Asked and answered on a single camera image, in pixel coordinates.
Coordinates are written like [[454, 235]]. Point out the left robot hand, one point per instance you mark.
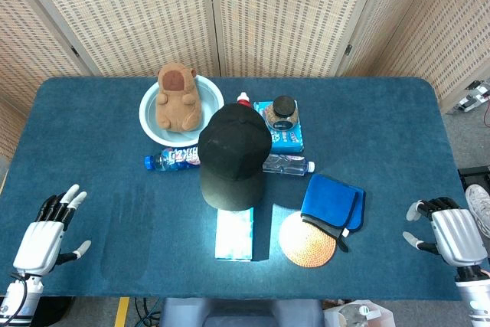
[[38, 242]]

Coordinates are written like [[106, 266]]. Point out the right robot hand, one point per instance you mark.
[[457, 235]]

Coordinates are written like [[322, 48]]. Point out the black baseball cap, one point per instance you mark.
[[233, 154]]

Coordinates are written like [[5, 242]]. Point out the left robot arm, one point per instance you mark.
[[17, 300]]

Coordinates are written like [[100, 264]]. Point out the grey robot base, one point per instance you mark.
[[241, 313]]

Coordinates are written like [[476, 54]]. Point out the white sneaker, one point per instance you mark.
[[479, 204]]

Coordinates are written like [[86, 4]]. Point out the black box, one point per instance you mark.
[[476, 175]]

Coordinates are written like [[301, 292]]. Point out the blue table cover cloth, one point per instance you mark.
[[95, 131]]

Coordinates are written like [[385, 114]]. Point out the clear plastic container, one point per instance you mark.
[[356, 315]]

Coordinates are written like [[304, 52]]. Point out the white electronic device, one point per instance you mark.
[[474, 97]]

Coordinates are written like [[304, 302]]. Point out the woven rattan coaster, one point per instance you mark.
[[306, 246]]

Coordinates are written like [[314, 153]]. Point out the blue label drink bottle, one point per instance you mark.
[[172, 158]]

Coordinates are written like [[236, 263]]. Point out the clear water bottle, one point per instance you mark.
[[287, 164]]

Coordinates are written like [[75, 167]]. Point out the wide blue Oreo box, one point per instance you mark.
[[289, 139]]

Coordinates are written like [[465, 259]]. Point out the long blue Oreo box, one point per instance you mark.
[[234, 235]]

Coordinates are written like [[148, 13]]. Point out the brown capybara plush toy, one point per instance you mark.
[[178, 105]]

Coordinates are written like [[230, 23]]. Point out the glass jar black lid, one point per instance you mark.
[[282, 112]]

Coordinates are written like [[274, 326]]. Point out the light blue plastic basin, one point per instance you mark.
[[212, 93]]

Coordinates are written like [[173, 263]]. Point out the red white small bottle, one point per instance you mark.
[[243, 98]]

